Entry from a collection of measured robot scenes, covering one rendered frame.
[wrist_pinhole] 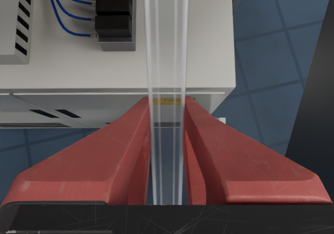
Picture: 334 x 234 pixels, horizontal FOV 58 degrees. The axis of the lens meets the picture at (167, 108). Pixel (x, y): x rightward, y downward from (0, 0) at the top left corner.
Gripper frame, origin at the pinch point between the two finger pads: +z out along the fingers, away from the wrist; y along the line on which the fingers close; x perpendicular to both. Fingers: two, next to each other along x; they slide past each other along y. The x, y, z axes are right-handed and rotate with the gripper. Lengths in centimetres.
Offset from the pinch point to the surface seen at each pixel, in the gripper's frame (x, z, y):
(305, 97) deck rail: 2.2, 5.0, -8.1
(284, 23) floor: 32, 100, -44
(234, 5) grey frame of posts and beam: 11, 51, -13
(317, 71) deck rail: 0.3, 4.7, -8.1
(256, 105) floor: 54, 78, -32
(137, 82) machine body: 15.4, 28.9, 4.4
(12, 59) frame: 11.9, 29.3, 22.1
